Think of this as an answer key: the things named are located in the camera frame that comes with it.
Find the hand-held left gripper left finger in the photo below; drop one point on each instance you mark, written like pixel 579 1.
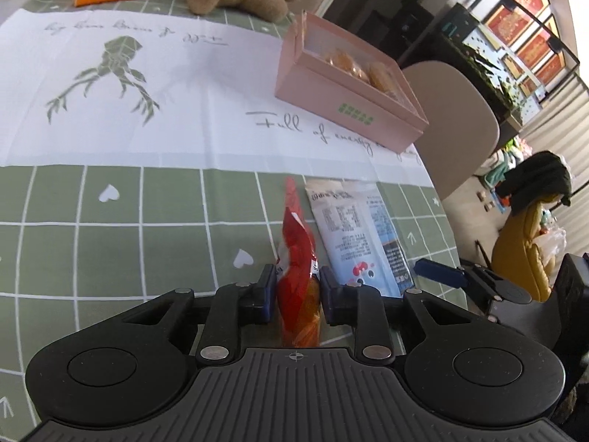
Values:
pixel 268 294

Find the black jacket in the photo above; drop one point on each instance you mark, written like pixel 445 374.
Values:
pixel 538 179

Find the group of red framed pictures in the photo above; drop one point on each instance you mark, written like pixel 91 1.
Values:
pixel 529 32

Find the round bun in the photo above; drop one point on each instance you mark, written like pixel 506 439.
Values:
pixel 343 62
pixel 384 78

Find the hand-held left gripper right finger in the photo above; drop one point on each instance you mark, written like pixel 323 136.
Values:
pixel 327 294

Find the pink cardboard box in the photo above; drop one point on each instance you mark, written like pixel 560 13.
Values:
pixel 322 96

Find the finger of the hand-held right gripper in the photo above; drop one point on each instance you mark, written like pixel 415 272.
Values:
pixel 437 272

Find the pile of colourful toys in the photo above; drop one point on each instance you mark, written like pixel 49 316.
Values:
pixel 494 179

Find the green checked tablecloth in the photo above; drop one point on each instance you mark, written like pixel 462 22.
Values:
pixel 138 239

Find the white blue snack packet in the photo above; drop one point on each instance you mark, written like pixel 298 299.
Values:
pixel 354 235

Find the red orange snack packet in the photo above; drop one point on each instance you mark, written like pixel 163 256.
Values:
pixel 299 281

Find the white printed paper mat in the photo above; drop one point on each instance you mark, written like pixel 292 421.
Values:
pixel 193 101

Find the glass aquarium with plants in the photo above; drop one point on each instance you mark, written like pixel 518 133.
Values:
pixel 487 69

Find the yellow chair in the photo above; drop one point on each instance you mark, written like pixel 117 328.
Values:
pixel 520 253

